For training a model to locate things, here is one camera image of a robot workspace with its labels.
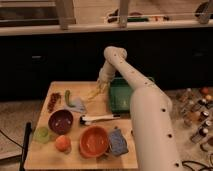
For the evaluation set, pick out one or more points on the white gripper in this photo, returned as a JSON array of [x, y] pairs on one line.
[[106, 75]]

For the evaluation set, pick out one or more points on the yellow banana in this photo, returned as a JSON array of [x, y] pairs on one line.
[[93, 94]]

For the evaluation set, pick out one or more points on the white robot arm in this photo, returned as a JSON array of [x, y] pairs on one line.
[[150, 110]]

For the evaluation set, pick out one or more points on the green plastic tray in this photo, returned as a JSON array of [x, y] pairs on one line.
[[119, 96]]

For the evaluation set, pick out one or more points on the green cucumber toy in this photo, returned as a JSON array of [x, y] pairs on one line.
[[67, 99]]

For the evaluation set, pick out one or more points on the dark purple bowl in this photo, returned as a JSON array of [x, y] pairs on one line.
[[60, 121]]

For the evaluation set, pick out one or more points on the orange bowl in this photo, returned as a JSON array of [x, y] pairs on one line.
[[94, 142]]

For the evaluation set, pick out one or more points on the blue sponge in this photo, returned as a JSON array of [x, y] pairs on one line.
[[117, 142]]

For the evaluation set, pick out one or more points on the orange fruit toy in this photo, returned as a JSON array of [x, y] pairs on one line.
[[63, 144]]

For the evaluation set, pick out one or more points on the green cup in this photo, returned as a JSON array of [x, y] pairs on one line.
[[41, 135]]

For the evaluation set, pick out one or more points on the black pole stand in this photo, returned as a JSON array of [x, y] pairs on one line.
[[27, 133]]

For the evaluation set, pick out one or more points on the white handled brush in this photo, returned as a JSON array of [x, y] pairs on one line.
[[88, 120]]

